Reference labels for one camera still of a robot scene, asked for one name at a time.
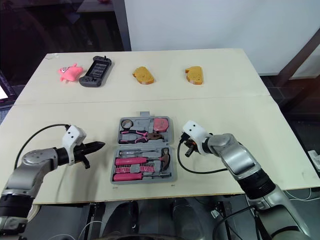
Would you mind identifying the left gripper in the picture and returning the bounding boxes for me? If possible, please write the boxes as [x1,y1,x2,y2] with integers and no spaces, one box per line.
[74,142,91,170]

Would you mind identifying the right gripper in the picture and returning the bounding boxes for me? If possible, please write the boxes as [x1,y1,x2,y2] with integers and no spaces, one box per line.
[184,140,199,158]

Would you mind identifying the pink tape measure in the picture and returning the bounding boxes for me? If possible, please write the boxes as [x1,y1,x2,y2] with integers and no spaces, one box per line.
[152,118,170,132]

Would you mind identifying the grey tool case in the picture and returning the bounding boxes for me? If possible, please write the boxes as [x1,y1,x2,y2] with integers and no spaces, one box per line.
[109,110,178,185]

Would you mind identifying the pink and black pliers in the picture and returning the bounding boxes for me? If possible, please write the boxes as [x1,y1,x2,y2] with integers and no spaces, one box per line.
[118,129,165,145]

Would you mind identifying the roll of tape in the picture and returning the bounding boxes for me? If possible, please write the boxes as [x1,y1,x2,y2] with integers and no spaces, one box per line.
[120,119,134,131]

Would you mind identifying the slim silver screwdriver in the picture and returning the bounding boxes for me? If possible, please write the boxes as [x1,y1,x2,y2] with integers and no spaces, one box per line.
[117,149,161,156]

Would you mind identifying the toy bread slice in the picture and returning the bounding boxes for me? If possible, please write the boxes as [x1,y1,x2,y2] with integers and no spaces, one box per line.
[184,65,206,86]
[131,66,156,86]

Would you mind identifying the robot body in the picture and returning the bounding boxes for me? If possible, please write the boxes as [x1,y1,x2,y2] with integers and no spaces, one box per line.
[101,196,221,240]

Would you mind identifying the pink plush toy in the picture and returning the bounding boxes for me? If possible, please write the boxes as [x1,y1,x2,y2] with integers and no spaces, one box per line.
[58,63,84,83]

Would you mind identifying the black handheld game console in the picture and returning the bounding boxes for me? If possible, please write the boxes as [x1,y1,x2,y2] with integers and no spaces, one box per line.
[78,55,113,88]

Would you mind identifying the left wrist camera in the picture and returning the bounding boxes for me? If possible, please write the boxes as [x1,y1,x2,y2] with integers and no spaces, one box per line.
[61,125,87,167]

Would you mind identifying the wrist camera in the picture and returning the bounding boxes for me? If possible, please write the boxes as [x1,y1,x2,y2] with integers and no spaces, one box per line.
[61,125,87,167]
[181,120,214,155]

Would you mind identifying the black cable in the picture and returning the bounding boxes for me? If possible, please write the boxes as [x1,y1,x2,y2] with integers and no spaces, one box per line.
[177,132,229,174]
[16,123,70,172]

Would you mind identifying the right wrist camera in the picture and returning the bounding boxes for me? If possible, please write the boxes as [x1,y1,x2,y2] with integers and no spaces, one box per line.
[181,120,214,155]

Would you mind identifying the pink handled hammer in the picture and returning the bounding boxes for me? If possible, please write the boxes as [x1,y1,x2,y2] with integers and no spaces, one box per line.
[114,147,172,173]

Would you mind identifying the pink handled screwdriver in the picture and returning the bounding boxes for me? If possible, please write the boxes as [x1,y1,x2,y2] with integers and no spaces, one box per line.
[112,172,171,183]

